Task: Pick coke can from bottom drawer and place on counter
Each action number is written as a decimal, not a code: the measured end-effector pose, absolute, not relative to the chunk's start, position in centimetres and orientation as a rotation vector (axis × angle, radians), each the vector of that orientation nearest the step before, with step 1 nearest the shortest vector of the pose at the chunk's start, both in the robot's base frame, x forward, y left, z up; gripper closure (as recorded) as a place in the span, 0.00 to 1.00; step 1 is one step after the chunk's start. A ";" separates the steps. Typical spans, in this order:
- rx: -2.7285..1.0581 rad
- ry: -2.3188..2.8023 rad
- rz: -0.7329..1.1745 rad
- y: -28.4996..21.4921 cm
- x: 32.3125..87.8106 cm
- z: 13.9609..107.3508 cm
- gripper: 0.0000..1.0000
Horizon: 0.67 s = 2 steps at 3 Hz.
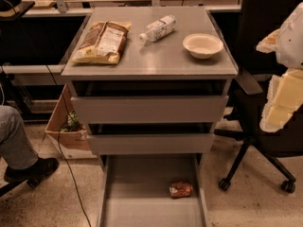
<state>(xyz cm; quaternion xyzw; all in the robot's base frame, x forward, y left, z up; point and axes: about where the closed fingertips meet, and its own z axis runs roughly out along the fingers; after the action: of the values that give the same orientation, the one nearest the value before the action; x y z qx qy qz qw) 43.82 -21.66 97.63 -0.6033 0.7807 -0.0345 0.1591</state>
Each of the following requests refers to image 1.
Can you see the grey drawer cabinet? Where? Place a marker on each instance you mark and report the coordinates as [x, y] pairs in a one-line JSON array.
[[161, 68]]

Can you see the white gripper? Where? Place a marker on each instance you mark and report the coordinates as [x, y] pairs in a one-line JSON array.
[[292, 43]]

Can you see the grey trouser leg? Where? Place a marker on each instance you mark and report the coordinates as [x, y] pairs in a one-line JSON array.
[[15, 147]]

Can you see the grey open bottom drawer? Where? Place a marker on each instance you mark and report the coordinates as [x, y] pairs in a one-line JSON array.
[[135, 192]]

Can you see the black shoe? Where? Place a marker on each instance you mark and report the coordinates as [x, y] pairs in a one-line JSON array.
[[42, 168]]

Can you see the white paper bowl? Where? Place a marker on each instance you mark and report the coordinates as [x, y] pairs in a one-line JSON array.
[[202, 46]]

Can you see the cardboard box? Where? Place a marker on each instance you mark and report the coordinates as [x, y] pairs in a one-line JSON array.
[[72, 145]]

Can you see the brown chip bag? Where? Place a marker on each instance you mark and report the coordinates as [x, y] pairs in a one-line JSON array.
[[104, 43]]

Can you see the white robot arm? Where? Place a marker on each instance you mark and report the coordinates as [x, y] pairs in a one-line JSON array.
[[289, 42]]

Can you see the green plant in box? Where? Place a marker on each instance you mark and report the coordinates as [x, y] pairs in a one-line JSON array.
[[72, 123]]

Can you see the clear plastic water bottle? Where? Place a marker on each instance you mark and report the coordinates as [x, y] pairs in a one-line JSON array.
[[159, 29]]

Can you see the grey middle drawer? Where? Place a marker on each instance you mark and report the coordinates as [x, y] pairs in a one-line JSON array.
[[150, 143]]

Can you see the grey top drawer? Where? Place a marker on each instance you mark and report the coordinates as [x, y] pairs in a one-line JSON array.
[[149, 109]]

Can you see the black office chair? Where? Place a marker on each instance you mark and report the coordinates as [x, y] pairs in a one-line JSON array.
[[257, 19]]

